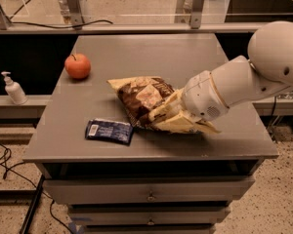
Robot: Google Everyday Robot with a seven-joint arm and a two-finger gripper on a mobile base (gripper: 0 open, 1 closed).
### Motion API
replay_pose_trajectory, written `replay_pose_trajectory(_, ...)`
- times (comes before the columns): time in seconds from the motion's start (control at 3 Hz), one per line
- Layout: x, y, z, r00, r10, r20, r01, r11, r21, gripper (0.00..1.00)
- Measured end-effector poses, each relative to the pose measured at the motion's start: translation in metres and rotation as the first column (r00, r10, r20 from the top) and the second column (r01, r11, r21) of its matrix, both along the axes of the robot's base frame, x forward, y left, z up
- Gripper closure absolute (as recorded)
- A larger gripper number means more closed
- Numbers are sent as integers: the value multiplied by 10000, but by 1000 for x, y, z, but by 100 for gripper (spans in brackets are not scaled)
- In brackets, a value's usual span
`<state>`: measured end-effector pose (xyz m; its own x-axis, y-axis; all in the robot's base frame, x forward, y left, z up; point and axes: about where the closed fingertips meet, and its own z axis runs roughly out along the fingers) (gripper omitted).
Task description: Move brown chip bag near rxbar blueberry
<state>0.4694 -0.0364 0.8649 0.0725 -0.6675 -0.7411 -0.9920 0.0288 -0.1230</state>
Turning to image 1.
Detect grey drawer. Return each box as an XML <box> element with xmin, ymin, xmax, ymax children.
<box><xmin>68</xmin><ymin>207</ymin><xmax>230</xmax><ymax>225</ymax></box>
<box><xmin>44</xmin><ymin>176</ymin><xmax>255</xmax><ymax>205</ymax></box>

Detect right metal bracket post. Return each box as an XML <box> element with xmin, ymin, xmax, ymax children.
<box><xmin>174</xmin><ymin>0</ymin><xmax>204</xmax><ymax>29</ymax></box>

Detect red apple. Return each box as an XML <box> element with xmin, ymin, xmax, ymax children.
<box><xmin>64</xmin><ymin>54</ymin><xmax>91</xmax><ymax>79</ymax></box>

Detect metal bracket post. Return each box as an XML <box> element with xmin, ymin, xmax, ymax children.
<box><xmin>174</xmin><ymin>0</ymin><xmax>204</xmax><ymax>29</ymax></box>
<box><xmin>58</xmin><ymin>0</ymin><xmax>84</xmax><ymax>29</ymax></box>

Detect black cable on ledge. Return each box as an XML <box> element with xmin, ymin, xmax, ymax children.
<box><xmin>10</xmin><ymin>19</ymin><xmax>114</xmax><ymax>30</ymax></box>

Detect white pump bottle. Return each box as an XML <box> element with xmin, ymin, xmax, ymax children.
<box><xmin>1</xmin><ymin>71</ymin><xmax>27</xmax><ymax>105</ymax></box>

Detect lower grey drawer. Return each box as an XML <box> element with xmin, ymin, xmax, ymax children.
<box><xmin>68</xmin><ymin>207</ymin><xmax>230</xmax><ymax>225</ymax></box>

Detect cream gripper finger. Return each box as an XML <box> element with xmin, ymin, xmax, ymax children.
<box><xmin>152</xmin><ymin>111</ymin><xmax>206</xmax><ymax>134</ymax></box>
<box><xmin>148</xmin><ymin>90</ymin><xmax>184</xmax><ymax>122</ymax></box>

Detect grey drawer cabinet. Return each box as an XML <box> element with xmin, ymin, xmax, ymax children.
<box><xmin>25</xmin><ymin>34</ymin><xmax>277</xmax><ymax>234</ymax></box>

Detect brown chip bag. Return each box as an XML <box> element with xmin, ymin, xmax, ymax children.
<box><xmin>107</xmin><ymin>76</ymin><xmax>219</xmax><ymax>134</ymax></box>

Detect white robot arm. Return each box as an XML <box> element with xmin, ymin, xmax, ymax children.
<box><xmin>148</xmin><ymin>21</ymin><xmax>293</xmax><ymax>133</ymax></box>

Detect black floor cables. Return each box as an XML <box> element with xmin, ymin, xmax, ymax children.
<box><xmin>0</xmin><ymin>134</ymin><xmax>76</xmax><ymax>234</ymax></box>

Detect left metal bracket post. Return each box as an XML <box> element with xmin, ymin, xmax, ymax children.
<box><xmin>58</xmin><ymin>0</ymin><xmax>84</xmax><ymax>29</ymax></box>

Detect blue rxbar wrapper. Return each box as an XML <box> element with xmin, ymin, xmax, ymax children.
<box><xmin>85</xmin><ymin>118</ymin><xmax>134</xmax><ymax>145</ymax></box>

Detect upper grey drawer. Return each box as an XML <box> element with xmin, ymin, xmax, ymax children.
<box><xmin>44</xmin><ymin>176</ymin><xmax>255</xmax><ymax>205</ymax></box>

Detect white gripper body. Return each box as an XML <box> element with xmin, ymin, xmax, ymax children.
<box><xmin>182</xmin><ymin>71</ymin><xmax>229</xmax><ymax>121</ymax></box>

